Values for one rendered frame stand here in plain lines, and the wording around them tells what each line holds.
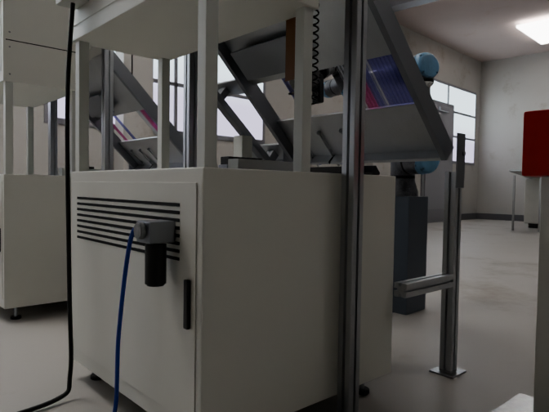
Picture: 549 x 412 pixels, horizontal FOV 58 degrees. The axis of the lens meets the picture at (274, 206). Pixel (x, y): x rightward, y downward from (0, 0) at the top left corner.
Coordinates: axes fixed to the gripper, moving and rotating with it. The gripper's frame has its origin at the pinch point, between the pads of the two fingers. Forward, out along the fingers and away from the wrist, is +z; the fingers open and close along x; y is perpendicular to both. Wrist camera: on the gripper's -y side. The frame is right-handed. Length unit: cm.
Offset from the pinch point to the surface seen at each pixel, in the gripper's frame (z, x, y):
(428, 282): 37, 64, -52
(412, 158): 5, 48, -27
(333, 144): 2.8, 13.9, -21.2
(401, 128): 3.9, 46.2, -16.9
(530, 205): -567, -172, -407
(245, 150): 10.3, -29.8, -18.0
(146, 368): 111, 38, -25
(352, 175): 52, 63, -8
